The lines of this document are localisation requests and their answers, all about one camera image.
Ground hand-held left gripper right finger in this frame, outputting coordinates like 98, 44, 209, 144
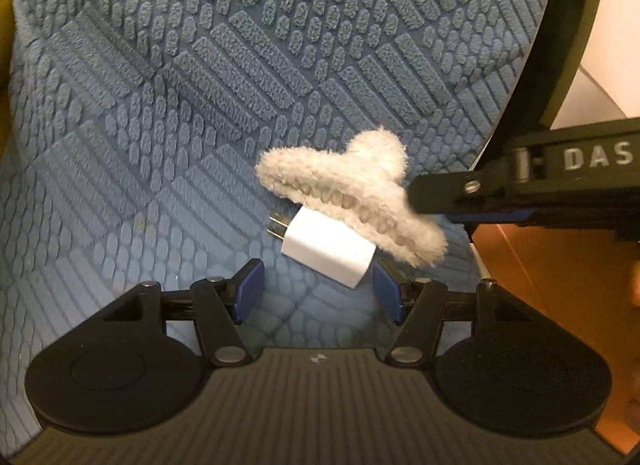
372, 259, 541, 367

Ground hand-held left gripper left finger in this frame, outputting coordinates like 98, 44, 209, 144
100, 259, 266, 368

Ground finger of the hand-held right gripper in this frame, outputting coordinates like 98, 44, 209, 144
407, 150, 533, 226

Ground white charger plug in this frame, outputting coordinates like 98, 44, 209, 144
267, 208, 377, 291

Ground fluffy white hair claw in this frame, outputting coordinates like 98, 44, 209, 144
256, 129, 448, 267

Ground blue textured cushion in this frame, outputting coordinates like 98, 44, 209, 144
0, 0, 566, 446

